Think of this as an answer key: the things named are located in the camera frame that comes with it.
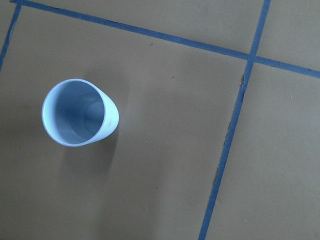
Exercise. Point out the light blue plastic cup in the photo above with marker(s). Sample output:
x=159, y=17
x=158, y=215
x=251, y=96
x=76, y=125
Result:
x=76, y=113

